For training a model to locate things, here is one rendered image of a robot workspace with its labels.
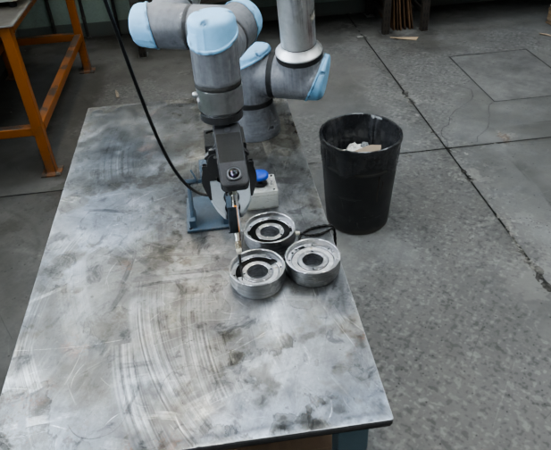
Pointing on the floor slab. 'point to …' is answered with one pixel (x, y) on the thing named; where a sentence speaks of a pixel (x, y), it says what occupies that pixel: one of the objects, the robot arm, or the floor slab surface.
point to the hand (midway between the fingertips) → (233, 213)
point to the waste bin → (359, 170)
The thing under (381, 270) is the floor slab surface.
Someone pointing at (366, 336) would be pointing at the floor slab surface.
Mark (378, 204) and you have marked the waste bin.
